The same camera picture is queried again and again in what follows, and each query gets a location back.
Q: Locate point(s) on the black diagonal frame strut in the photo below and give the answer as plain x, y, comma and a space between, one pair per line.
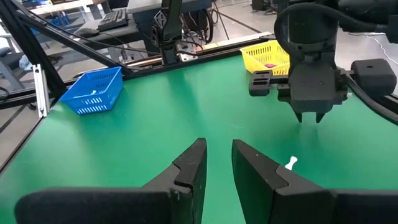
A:
77, 43
28, 46

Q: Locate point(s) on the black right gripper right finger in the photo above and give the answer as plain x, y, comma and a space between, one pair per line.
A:
295, 202

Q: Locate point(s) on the yellow plastic basket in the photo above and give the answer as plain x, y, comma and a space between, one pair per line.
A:
264, 56

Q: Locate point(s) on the grey desk top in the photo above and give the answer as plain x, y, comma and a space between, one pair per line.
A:
130, 29

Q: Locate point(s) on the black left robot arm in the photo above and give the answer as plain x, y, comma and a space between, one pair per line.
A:
311, 31

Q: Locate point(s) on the green table mat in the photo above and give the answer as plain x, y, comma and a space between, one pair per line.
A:
155, 124

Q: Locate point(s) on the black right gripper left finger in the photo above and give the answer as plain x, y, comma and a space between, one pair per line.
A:
124, 205

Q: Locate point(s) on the silver mounting plate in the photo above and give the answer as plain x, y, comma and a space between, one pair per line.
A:
188, 51

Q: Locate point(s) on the blue plastic bin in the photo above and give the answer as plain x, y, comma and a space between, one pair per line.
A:
93, 102

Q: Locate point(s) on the black computer mouse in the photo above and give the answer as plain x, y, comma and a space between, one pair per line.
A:
87, 32

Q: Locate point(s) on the silver aluminium extrusion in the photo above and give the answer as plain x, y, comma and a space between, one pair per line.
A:
41, 90

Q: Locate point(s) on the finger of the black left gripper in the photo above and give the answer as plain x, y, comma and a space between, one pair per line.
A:
299, 116
319, 117

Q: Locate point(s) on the black keyboard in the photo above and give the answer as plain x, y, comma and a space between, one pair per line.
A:
113, 19

